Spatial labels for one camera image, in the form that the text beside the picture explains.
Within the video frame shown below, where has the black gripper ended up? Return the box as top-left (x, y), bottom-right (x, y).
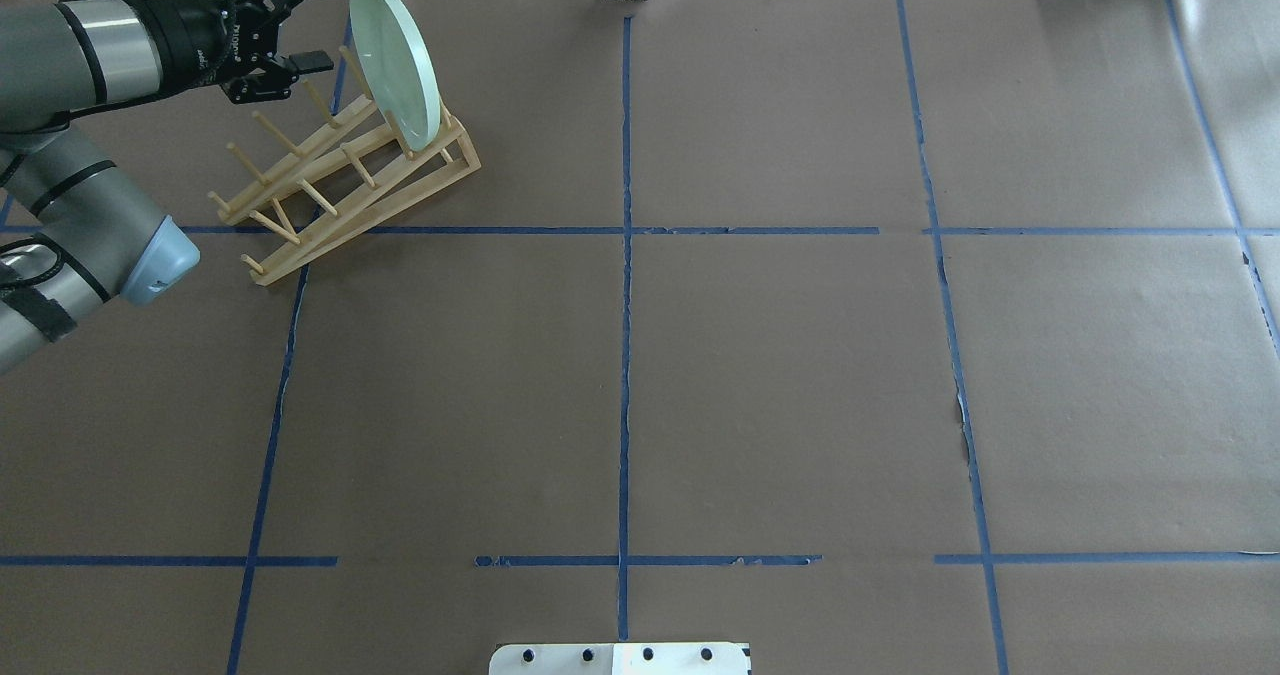
top-left (205, 0), bottom-right (334, 104)

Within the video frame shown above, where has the light green round plate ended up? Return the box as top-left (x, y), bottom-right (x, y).
top-left (349, 0), bottom-right (443, 152)

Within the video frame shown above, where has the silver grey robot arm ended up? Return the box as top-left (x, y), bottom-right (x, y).
top-left (1, 0), bottom-right (334, 371)

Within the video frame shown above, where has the wooden dish rack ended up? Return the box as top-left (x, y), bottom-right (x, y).
top-left (209, 46), bottom-right (481, 287)

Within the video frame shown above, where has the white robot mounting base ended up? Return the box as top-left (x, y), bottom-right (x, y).
top-left (488, 640), bottom-right (753, 674)

